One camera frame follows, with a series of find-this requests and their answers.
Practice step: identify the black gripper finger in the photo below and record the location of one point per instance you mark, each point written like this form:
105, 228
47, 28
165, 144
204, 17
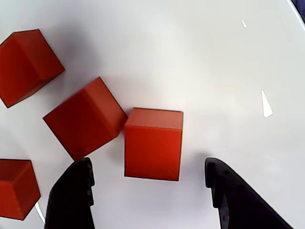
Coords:
238, 202
69, 198

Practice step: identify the small red cube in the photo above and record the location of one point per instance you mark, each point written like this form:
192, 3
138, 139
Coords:
85, 119
28, 66
16, 188
153, 143

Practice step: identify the white round plate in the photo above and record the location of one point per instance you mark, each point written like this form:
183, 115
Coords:
190, 59

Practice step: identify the blue woven table cloth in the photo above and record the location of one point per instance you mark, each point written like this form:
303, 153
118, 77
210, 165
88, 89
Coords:
302, 7

